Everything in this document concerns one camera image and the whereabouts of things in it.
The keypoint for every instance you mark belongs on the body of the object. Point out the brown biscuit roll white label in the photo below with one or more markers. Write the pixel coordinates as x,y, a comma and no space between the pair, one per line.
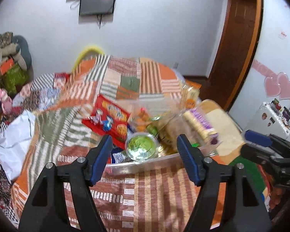
170,129

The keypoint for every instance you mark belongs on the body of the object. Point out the grey stuffed toy pile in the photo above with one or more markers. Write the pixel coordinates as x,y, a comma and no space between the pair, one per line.
17,48

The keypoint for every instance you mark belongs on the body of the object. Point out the green seaweed snack packet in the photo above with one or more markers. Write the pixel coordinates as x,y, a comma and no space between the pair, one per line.
152,126

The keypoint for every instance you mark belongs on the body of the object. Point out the pink heart wall stickers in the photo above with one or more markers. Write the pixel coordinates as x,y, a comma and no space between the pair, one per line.
275,84

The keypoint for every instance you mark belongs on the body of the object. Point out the green jelly cup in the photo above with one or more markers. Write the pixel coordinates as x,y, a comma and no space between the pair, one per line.
141,146

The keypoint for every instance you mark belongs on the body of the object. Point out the brown wooden door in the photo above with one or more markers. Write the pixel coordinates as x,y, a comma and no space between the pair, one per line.
234,55

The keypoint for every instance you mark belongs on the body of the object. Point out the purple-end rice roll pack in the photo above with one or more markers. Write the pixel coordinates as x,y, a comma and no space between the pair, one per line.
200,124

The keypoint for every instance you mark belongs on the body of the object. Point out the pink plush toy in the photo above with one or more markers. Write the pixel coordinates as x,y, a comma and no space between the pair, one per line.
6,102

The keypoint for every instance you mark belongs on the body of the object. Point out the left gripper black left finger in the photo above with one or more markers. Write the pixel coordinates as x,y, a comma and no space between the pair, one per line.
45,208

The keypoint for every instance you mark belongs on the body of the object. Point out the green patterned box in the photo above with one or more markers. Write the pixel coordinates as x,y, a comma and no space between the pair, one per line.
14,79

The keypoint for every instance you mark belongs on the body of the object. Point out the orange shoe box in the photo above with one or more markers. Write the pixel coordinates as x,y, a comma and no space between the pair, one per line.
5,65

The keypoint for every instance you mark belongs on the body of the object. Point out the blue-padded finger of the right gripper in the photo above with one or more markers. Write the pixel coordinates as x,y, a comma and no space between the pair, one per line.
258,138

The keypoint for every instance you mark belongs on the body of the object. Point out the yellow hoop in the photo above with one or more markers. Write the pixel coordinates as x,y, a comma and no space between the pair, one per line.
86,52

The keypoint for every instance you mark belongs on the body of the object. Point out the orange-label rice cracker pack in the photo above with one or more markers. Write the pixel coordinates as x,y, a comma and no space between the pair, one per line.
190,95

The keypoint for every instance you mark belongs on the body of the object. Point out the red snack bag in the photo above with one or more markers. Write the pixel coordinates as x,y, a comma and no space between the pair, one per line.
108,118

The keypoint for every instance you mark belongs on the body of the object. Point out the white plastic bag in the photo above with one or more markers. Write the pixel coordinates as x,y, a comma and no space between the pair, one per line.
14,144

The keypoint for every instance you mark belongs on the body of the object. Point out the clear bag fried snacks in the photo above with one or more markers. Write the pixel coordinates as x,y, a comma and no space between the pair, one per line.
139,119

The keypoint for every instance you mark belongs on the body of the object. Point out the patchwork striped quilt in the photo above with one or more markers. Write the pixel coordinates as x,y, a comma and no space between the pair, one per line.
72,113

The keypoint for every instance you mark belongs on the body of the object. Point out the white appliance with magnets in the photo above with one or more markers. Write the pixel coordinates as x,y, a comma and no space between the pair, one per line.
268,120

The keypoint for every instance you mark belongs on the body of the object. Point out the clear plastic storage bin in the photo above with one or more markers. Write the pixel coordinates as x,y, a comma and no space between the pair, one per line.
166,108

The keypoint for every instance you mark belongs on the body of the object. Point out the blue white snack bag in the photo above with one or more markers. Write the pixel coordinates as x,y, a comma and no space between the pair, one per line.
118,156

